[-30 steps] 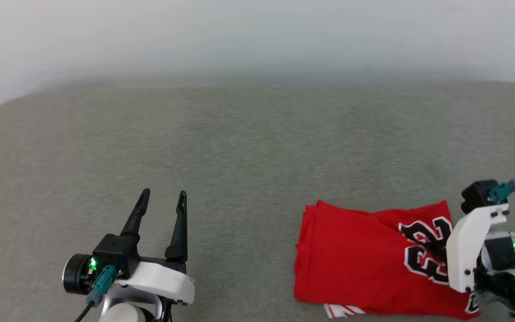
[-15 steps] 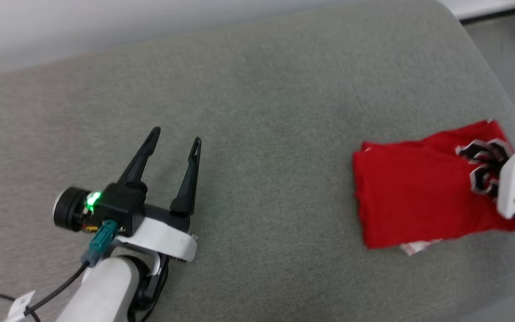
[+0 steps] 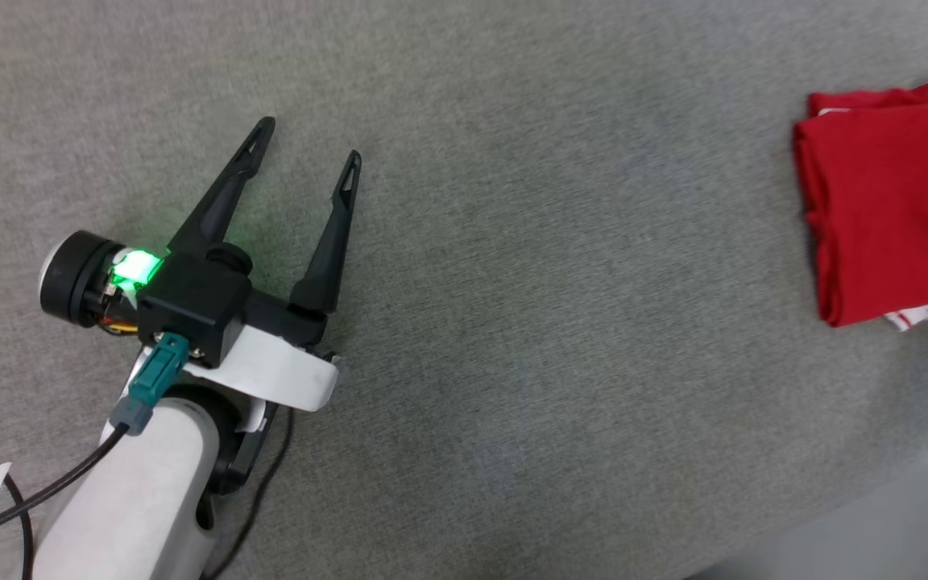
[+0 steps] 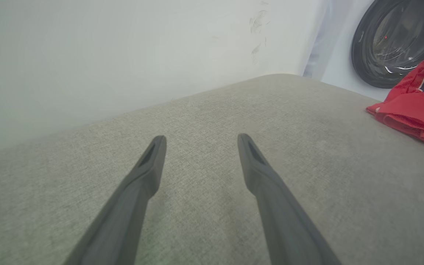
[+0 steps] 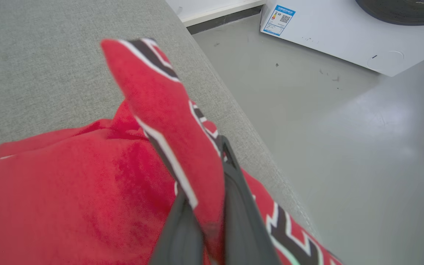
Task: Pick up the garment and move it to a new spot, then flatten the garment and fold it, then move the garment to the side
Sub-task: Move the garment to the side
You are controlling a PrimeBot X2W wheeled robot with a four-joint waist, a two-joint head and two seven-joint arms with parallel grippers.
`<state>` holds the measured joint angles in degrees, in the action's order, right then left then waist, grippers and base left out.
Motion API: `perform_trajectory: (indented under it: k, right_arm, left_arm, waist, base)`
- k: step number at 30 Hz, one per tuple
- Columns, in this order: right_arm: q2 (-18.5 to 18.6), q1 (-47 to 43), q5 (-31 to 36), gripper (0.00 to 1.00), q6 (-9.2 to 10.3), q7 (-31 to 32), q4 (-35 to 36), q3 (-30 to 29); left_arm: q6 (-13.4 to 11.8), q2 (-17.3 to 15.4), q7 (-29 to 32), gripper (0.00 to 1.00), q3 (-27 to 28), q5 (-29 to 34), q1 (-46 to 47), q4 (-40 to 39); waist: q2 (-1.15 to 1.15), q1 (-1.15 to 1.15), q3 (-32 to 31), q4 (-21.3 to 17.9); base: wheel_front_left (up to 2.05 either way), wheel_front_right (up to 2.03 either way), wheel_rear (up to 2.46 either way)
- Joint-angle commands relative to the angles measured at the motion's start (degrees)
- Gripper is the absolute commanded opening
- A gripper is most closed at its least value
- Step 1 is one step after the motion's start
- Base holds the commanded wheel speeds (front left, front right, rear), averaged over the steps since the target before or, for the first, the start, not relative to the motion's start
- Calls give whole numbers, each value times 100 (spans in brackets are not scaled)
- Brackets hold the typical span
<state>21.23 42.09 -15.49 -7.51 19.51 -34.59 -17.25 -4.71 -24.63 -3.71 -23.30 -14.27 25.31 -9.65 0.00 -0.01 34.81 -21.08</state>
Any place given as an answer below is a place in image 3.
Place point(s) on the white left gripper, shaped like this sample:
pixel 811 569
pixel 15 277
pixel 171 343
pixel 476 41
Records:
pixel 279 366

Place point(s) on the red and white sports jersey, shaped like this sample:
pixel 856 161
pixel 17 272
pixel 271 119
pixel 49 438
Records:
pixel 891 201

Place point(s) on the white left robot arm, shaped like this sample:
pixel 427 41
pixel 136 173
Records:
pixel 138 499

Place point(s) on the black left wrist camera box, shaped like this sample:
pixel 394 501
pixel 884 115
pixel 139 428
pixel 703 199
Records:
pixel 194 302

